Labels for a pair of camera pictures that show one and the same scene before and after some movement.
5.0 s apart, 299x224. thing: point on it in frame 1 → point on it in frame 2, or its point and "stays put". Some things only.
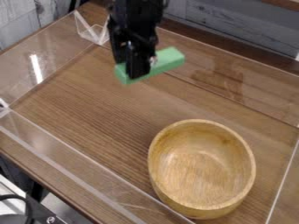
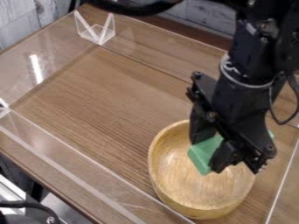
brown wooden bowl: [201, 167] stays put
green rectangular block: [168, 59] → [199, 152]
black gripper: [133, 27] → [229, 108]
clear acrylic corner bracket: [97, 33] stays put
